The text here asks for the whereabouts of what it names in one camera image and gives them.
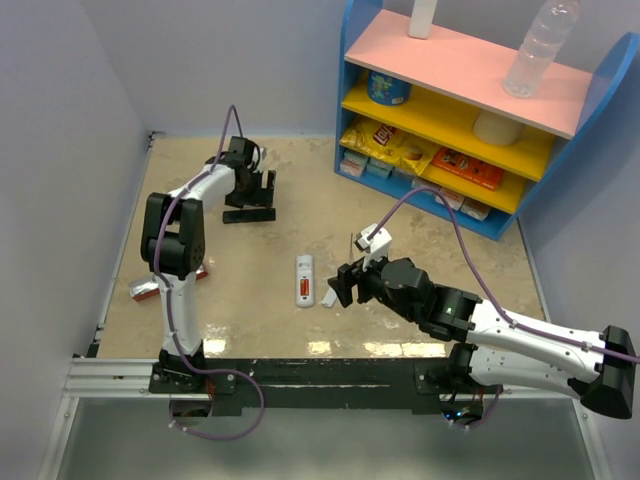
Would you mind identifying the black remote control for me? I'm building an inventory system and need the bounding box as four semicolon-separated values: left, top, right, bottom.
222;208;276;225

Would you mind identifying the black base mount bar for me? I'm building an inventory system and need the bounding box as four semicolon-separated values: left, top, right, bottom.
149;358;482;416

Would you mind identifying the white paper roll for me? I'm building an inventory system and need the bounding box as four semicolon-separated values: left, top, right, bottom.
472;109;525;146

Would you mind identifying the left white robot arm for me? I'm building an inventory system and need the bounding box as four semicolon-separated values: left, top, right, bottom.
140;136;276;392

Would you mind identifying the yellow Lays chips bag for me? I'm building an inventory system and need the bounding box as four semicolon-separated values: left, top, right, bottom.
340;116;441;176

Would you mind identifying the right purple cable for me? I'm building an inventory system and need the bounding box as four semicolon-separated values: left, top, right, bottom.
374;185;640;364

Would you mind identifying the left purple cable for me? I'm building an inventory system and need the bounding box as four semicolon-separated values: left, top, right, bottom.
152;104;246;374

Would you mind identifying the white battery cover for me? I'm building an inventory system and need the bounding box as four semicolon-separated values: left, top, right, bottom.
321;288;338;308

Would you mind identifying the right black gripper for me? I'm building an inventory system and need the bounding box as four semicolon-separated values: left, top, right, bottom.
328;247;419;322

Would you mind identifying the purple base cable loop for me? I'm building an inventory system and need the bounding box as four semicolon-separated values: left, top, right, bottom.
167;368;266;442

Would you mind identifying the orange snack box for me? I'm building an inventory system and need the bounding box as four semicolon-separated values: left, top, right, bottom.
431;147;504;191

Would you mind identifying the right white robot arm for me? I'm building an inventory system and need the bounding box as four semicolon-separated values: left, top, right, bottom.
328;258;636;420

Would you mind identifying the blue shelf unit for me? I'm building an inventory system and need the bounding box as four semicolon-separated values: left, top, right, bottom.
336;1;639;240

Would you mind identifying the red snack packet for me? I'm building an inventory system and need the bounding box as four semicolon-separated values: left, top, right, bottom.
129;265;209;302

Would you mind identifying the blue snack can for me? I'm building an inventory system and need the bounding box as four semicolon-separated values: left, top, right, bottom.
367;70;412;106

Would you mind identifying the small white box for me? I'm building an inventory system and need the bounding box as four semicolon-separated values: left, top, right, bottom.
459;198;492;222
339;150;369;178
435;187;466;211
366;157;394;179
411;177;440;196

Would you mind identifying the clear plastic water bottle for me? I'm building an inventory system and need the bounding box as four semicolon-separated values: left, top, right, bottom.
502;0;581;98

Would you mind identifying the small white box leftmost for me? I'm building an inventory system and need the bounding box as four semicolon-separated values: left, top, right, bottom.
339;150;369;178

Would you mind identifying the white bottle on shelf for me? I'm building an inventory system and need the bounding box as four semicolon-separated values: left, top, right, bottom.
408;0;438;39

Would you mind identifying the white remote control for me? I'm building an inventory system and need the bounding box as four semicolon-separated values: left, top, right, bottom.
295;254;315;308

